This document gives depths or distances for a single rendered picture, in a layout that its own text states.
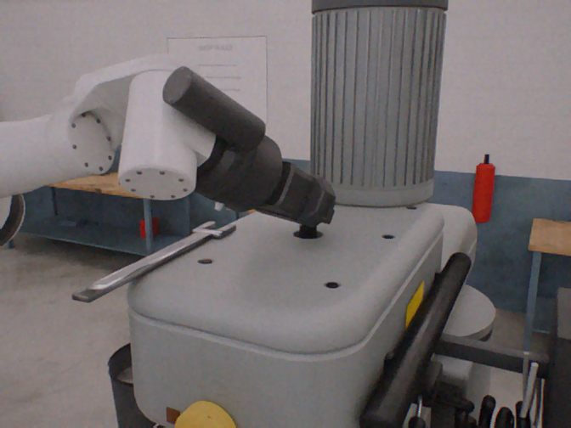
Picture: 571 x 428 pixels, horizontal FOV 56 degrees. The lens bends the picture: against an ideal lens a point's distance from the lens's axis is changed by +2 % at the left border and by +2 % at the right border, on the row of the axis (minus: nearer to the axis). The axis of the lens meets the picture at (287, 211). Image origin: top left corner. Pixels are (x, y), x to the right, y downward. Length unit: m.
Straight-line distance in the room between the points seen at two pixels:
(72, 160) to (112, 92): 0.07
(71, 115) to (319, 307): 0.28
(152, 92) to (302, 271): 0.23
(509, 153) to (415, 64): 4.08
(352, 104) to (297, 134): 4.54
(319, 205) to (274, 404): 0.21
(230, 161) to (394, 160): 0.35
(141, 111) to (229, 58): 5.16
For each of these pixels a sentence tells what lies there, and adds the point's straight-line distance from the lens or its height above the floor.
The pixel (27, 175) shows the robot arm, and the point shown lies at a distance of 0.57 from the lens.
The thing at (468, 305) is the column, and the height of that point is 1.56.
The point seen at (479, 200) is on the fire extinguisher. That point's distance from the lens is 4.78.
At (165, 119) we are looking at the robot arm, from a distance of 0.47.
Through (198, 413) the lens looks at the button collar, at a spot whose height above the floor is 1.79.
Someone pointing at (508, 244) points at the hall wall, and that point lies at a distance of 5.00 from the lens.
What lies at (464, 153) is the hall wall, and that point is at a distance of 4.88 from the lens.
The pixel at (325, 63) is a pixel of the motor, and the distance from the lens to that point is 0.80.
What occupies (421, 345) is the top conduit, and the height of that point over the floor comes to 1.80.
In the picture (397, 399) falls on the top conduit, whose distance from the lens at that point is 0.52.
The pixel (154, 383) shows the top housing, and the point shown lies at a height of 1.79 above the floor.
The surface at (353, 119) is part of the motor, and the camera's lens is 0.78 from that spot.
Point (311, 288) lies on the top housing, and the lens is 0.51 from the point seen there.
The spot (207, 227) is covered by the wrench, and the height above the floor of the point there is 1.90.
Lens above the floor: 2.09
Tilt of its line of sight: 15 degrees down
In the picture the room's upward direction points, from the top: straight up
